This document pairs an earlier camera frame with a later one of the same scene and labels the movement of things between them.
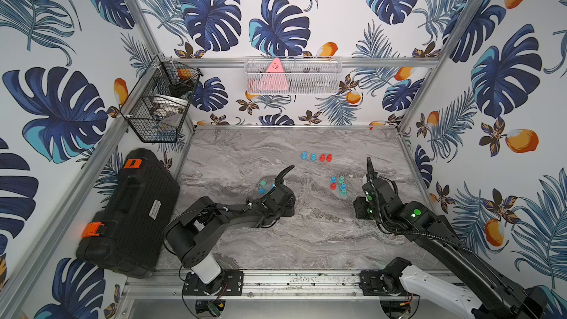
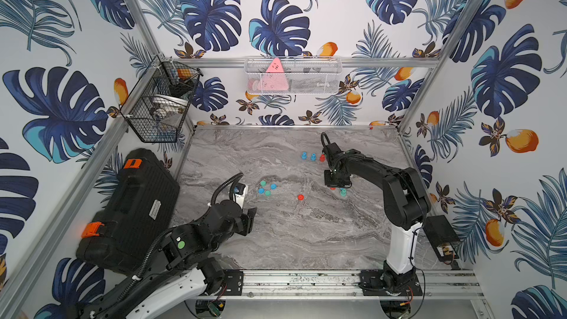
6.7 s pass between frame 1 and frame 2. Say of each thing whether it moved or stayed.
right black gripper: moved
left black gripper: moved
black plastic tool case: stayed
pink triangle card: stayed
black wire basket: stayed
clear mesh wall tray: stayed
